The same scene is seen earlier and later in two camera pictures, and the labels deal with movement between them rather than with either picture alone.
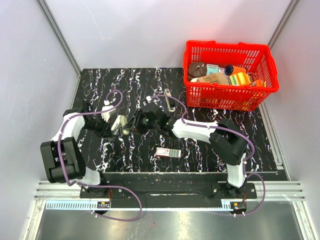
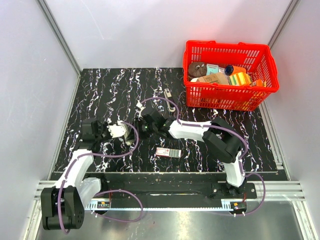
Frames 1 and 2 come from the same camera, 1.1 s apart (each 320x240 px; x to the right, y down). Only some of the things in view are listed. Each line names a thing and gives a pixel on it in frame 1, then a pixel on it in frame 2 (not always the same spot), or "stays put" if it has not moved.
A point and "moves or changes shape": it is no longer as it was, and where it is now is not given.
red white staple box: x=168 y=152 stays put
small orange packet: x=259 y=82 stays put
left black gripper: x=106 y=131 -> x=104 y=126
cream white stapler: x=120 y=121 moves or changes shape
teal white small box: x=211 y=69 stays put
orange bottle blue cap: x=230 y=69 stays put
